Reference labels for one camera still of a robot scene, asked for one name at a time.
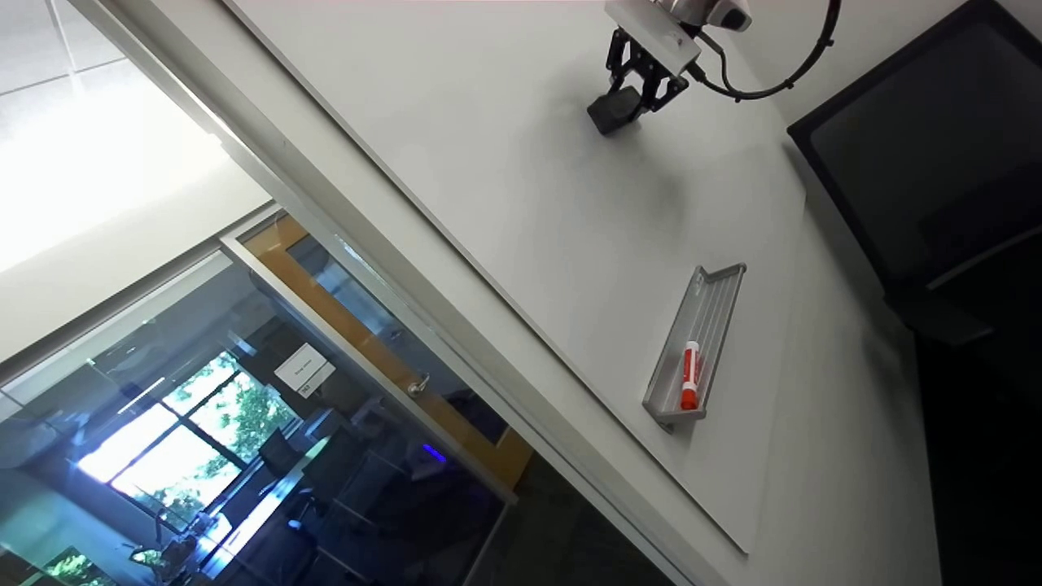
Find glass office partition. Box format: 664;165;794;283
0;241;514;586

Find dark grey felt eraser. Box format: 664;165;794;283
583;81;647;141

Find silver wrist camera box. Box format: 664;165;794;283
601;0;704;79

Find wooden door frame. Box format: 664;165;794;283
239;207;538;495

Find grey metal marker tray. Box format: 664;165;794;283
641;258;753;429

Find white paper sign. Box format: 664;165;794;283
274;340;337;401

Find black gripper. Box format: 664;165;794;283
601;30;693;115

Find large white whiteboard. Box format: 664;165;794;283
76;0;981;586

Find black monitor screen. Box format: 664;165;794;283
787;0;1042;352

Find red whiteboard marker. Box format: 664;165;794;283
678;334;705;415

